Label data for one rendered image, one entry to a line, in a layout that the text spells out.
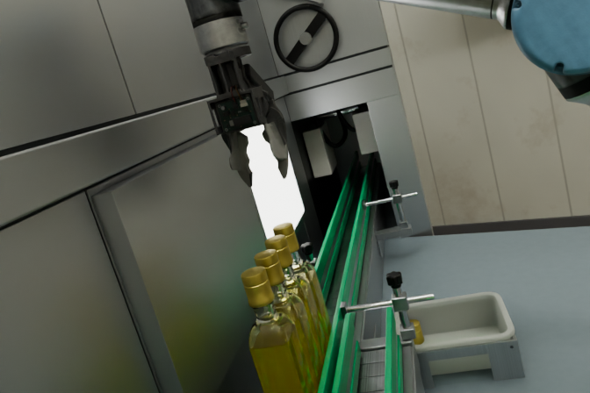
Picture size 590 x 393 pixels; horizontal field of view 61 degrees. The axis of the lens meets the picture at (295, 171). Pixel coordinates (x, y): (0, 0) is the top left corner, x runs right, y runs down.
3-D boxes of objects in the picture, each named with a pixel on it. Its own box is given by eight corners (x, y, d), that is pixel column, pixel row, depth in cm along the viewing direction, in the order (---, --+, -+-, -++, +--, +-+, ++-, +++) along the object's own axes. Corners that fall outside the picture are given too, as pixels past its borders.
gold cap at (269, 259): (264, 278, 75) (256, 251, 74) (287, 274, 74) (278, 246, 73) (259, 289, 71) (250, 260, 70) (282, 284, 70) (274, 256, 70)
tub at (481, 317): (402, 339, 114) (393, 305, 112) (506, 325, 109) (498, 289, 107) (404, 389, 97) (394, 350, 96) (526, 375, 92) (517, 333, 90)
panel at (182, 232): (298, 215, 153) (267, 108, 147) (307, 213, 152) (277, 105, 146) (177, 432, 67) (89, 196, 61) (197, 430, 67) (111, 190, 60)
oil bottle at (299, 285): (307, 387, 86) (273, 274, 82) (340, 382, 85) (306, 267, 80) (302, 410, 80) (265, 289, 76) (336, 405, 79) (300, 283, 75)
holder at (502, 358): (380, 345, 115) (372, 315, 114) (505, 327, 109) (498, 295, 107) (378, 394, 99) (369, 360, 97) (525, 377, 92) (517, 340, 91)
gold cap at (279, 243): (274, 261, 80) (266, 236, 79) (295, 258, 79) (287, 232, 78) (269, 271, 77) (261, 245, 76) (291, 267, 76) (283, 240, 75)
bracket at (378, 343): (370, 369, 96) (361, 338, 95) (420, 363, 94) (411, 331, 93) (369, 382, 93) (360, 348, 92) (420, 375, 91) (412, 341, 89)
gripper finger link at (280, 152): (277, 186, 76) (248, 132, 74) (284, 176, 81) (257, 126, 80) (295, 177, 75) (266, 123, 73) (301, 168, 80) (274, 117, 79)
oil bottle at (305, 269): (312, 366, 91) (280, 259, 87) (342, 361, 90) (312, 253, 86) (308, 386, 86) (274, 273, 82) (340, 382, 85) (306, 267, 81)
